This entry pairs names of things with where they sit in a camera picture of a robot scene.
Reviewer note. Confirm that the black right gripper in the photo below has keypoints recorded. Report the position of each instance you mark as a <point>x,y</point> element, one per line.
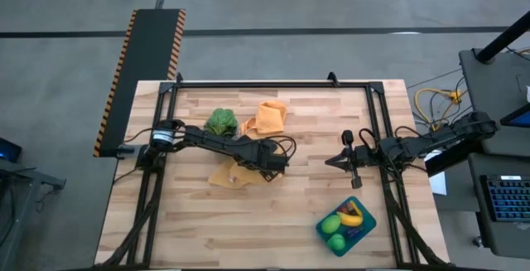
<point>364,156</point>

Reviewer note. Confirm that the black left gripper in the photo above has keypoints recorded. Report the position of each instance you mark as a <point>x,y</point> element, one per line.
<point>265,157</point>

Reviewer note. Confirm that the red toy strawberry green leaves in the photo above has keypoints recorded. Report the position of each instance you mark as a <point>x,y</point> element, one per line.
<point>344,209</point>

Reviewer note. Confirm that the slim yellow toy banana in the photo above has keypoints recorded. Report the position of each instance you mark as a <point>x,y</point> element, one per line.
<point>357,209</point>

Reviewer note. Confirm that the large yellow toy banana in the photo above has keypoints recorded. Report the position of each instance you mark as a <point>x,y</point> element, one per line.
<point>350,220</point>

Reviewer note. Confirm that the large green toy fruit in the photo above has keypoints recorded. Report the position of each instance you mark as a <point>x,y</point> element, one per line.
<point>331,224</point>

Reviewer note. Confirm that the small green toy fruit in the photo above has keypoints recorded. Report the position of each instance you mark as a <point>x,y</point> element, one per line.
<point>336,242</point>

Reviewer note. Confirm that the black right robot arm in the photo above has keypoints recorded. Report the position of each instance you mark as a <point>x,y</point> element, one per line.
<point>435,142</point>

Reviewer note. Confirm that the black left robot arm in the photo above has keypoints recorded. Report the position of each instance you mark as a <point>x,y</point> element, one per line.
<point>207,140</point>

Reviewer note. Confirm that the blue plastic tupperware container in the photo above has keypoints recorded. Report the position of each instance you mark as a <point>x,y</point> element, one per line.
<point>368,221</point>

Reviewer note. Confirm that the large orange cloth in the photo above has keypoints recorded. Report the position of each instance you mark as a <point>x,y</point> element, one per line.
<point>223,177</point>

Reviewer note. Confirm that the small orange cloth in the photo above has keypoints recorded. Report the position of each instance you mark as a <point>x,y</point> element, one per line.
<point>269,117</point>

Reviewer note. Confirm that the green lettuce toy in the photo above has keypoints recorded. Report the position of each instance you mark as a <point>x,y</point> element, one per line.
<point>221,122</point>

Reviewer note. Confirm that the white paper sheet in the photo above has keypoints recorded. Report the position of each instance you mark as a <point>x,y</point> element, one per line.
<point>439,184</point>

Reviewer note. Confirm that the black mat hazard stripes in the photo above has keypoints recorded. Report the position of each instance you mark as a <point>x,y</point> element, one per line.
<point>145,76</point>

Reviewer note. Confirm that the backlit computer keyboard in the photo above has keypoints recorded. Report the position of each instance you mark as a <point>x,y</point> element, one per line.
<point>509,198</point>

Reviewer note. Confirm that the grey desk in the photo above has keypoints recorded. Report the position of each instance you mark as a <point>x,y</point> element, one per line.
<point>497,84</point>

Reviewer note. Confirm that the laptop with blue screen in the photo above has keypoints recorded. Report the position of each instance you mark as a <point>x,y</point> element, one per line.
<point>521,117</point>

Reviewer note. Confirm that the black pole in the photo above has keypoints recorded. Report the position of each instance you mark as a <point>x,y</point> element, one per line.
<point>501,39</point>

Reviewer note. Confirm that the blue-lit device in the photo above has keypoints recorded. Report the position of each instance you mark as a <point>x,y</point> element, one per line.
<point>8,153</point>

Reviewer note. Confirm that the black metal rig frame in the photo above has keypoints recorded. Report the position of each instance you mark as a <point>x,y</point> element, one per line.
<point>269,84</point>

